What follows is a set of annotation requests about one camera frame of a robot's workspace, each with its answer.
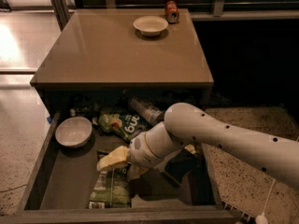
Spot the grey cabinet with counter top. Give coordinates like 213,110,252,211
31,8,214,115

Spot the open grey top drawer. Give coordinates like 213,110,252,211
0,100,242,224

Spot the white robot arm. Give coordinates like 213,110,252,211
97,103,299,189

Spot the green jalapeno chip bag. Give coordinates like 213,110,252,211
88,166,132,209

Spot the blue yellow sponge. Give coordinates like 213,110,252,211
164,145,198,186

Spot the dark crumpled bag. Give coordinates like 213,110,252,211
67,94,99,119

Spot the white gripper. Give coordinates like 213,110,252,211
96,132,163,180

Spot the orange soda can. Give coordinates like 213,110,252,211
164,1,179,23

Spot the green snack bag white logo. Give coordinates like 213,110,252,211
98,106,150,142

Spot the clear plastic water bottle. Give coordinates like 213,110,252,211
129,97,164,126

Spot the white bowl in drawer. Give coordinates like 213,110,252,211
55,117,93,148

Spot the metal window frame rail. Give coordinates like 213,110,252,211
46,0,299,30

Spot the white bowl on counter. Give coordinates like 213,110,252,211
133,16,168,36

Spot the white cable with plug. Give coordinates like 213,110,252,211
255,177,277,224

